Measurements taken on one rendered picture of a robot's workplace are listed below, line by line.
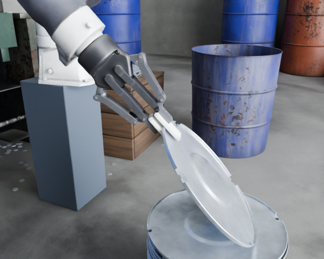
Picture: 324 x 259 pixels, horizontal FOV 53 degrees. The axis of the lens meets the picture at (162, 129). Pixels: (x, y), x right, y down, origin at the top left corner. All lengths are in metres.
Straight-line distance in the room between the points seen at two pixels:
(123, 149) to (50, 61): 0.61
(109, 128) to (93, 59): 0.94
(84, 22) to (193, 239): 0.46
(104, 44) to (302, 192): 1.02
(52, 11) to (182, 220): 0.48
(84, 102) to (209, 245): 0.65
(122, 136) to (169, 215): 0.80
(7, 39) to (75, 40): 1.06
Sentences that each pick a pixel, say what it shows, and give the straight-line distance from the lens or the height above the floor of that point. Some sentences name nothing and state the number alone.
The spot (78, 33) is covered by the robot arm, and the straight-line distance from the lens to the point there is 0.58.
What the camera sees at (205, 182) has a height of 0.38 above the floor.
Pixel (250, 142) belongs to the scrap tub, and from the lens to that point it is 1.55.
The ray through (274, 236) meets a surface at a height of 0.24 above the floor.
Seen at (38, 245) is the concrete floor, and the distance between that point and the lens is 1.10.
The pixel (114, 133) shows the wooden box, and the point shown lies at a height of 0.13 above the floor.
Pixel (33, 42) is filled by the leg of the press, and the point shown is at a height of 0.52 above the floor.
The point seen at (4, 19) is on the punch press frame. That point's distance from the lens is 1.62.
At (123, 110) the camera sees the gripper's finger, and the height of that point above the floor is 0.50.
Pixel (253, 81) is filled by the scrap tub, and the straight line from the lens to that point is 1.45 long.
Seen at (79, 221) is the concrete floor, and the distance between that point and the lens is 1.16.
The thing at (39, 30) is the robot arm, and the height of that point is 0.61.
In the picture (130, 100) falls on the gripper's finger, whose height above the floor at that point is 0.52.
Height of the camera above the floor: 0.68
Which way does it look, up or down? 21 degrees down
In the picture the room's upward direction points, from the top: straight up
